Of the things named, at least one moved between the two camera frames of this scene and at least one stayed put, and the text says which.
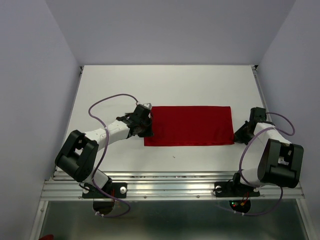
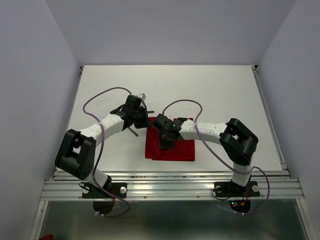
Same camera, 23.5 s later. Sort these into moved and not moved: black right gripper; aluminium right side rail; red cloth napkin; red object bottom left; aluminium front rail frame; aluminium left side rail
Moved: black right gripper; red cloth napkin
Not moved: red object bottom left; aluminium front rail frame; aluminium left side rail; aluminium right side rail
